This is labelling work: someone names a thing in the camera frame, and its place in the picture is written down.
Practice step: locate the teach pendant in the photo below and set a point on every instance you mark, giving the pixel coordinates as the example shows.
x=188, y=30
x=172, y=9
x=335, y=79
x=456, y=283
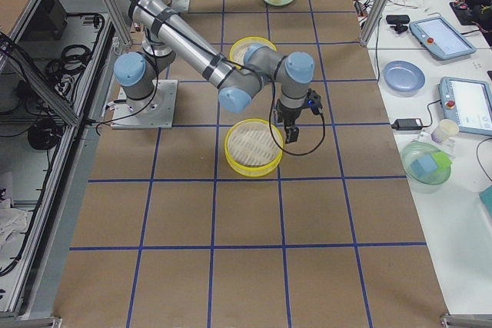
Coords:
x=440, y=38
x=468, y=103

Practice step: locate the clear green bowl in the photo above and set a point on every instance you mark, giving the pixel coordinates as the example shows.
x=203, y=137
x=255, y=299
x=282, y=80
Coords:
x=431, y=182

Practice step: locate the lower teach pendant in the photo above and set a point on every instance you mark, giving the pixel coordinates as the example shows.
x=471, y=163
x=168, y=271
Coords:
x=468, y=103

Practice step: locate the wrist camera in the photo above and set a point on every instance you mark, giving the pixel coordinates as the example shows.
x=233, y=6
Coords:
x=313, y=102

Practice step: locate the white cloth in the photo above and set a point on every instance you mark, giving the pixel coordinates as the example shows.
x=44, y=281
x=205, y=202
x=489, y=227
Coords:
x=14, y=221

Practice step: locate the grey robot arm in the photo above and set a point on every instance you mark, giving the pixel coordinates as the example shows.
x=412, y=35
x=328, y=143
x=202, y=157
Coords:
x=236, y=86

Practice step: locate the paper cup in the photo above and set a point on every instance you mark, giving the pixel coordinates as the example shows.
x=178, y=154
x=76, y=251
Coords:
x=445, y=129

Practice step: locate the blue sponge block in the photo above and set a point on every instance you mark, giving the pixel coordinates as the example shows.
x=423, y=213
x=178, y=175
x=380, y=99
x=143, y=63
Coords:
x=423, y=166

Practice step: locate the black power adapter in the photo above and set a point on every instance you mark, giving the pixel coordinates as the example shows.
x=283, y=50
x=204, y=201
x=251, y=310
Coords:
x=407, y=124

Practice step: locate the yellow bamboo steamer basket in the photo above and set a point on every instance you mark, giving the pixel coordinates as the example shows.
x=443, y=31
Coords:
x=242, y=49
x=252, y=147

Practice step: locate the blue plate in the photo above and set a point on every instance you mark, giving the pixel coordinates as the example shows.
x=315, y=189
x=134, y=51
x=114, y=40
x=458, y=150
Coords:
x=403, y=78

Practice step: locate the black webcam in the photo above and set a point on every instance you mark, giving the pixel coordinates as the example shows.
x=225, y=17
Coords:
x=398, y=23

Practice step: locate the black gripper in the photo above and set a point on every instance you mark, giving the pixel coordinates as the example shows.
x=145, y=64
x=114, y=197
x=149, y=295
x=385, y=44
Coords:
x=289, y=114

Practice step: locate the upper teach pendant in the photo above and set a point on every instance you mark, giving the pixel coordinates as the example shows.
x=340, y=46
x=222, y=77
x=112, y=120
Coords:
x=440, y=38

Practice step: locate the green sponge block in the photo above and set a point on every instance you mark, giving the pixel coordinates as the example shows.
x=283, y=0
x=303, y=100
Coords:
x=442, y=160

